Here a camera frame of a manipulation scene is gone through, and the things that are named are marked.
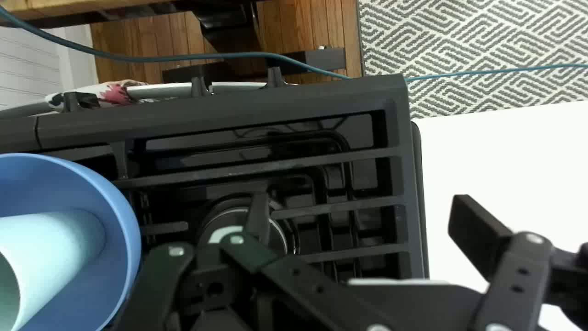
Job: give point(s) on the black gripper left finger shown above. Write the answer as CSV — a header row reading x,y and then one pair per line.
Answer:
x,y
286,281

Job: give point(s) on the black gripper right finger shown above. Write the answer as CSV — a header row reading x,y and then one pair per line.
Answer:
x,y
514,276

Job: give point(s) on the white kitchen counter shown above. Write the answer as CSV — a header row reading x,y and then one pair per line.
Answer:
x,y
514,158

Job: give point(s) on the grey white patterned rug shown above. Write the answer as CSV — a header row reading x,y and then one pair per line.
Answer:
x,y
478,42

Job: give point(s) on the light teal plastic cup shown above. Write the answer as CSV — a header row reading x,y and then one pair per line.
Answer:
x,y
42,263

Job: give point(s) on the blue plastic bowl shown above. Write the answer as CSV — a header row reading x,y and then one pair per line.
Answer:
x,y
79,184

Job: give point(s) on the white towel with red print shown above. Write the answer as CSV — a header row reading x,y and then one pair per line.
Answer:
x,y
92,96

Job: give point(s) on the black gas stove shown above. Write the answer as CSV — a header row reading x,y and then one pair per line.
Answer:
x,y
244,116

